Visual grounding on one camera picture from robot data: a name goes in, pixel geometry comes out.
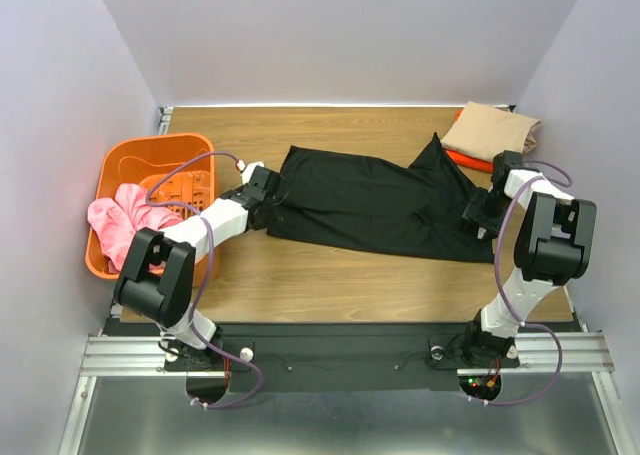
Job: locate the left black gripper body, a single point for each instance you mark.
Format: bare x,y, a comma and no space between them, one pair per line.
270,205

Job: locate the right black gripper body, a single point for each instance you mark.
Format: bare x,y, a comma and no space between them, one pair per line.
478,214

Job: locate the black t shirt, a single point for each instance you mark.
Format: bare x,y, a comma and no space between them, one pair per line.
369,204

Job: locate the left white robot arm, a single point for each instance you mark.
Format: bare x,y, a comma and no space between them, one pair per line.
158,273

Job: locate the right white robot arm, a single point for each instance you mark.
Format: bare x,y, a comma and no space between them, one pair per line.
553,246

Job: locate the folded orange t shirt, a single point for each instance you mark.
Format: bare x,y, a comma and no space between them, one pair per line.
467,161

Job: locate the folded tan t shirt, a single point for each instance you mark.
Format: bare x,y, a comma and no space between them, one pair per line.
483,132

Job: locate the orange plastic basket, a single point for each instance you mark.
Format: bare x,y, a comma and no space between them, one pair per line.
145,161

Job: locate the pink t shirt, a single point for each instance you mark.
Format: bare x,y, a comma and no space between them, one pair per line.
116,220

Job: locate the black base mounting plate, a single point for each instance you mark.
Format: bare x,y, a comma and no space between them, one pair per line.
289,358

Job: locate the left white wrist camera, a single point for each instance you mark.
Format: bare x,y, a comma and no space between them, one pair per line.
248,170

